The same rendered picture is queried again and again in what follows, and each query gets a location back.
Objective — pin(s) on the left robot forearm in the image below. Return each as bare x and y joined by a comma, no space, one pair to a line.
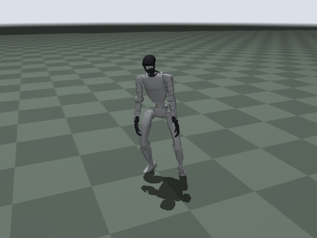
173,111

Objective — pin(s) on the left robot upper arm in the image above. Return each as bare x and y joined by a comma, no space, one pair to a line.
168,78

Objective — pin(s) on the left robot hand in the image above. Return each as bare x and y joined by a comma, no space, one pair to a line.
176,125

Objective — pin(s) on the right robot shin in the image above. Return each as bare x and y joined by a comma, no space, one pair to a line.
147,153

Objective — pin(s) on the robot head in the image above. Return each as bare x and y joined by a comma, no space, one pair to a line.
150,60

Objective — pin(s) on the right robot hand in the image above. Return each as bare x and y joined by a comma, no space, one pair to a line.
136,125

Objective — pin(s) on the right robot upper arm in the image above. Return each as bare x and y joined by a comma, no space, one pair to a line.
139,89

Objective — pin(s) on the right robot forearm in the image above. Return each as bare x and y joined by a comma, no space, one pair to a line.
137,111

